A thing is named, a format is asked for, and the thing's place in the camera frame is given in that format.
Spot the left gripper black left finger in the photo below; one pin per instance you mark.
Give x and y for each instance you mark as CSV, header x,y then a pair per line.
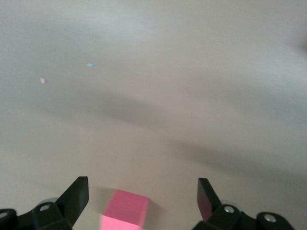
x,y
74,201

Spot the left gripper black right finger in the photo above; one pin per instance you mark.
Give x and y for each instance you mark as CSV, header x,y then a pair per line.
x,y
206,203

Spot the red foam cube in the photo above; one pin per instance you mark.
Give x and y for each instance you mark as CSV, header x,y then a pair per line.
x,y
124,210

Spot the brown table cover sheet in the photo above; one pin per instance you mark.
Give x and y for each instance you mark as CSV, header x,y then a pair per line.
x,y
153,119

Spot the tiny pink foam crumb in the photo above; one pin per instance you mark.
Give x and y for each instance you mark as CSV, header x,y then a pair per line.
x,y
42,80

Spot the tiny cyan foam crumb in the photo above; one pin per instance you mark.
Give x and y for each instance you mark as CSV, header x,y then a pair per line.
x,y
90,64

